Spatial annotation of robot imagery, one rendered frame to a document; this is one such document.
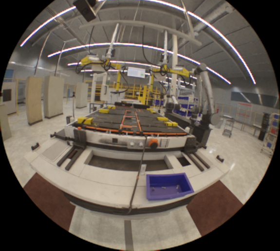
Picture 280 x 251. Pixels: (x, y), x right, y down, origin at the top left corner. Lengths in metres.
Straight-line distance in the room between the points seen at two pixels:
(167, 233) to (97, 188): 1.08
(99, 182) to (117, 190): 0.11
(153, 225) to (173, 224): 0.24
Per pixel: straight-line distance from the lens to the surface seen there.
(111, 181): 0.55
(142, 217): 0.90
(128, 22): 2.68
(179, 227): 1.44
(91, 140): 0.78
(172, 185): 0.59
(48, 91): 4.96
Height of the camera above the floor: 1.30
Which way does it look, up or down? 9 degrees down
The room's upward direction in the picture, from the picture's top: 7 degrees clockwise
